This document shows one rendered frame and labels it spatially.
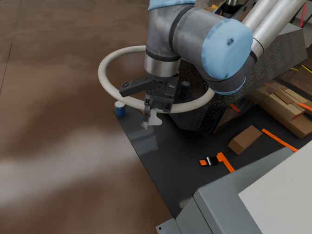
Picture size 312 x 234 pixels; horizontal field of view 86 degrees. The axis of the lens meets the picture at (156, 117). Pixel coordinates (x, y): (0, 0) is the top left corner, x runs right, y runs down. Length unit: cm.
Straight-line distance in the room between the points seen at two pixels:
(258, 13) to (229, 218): 50
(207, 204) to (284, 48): 149
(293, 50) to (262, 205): 154
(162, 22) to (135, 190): 123
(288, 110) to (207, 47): 195
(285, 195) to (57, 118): 187
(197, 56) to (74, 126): 163
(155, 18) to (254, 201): 49
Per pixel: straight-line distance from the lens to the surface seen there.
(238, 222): 56
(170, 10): 37
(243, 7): 125
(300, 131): 223
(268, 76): 155
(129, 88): 48
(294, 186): 43
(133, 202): 139
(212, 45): 30
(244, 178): 61
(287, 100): 231
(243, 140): 170
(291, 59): 185
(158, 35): 38
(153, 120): 53
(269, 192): 48
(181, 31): 33
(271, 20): 48
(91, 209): 142
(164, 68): 41
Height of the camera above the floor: 134
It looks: 48 degrees down
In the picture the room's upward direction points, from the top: 6 degrees clockwise
